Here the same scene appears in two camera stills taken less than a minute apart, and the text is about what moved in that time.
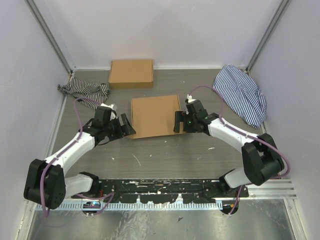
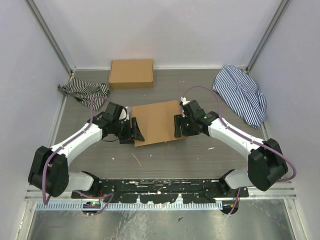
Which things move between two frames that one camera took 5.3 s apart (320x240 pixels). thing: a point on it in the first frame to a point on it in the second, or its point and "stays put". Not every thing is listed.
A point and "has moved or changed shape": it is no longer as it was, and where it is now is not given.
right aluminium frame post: (266, 35) stays put
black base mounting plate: (165, 191) stays put
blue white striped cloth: (241, 94) stays put
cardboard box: (154, 116) has moved or changed shape
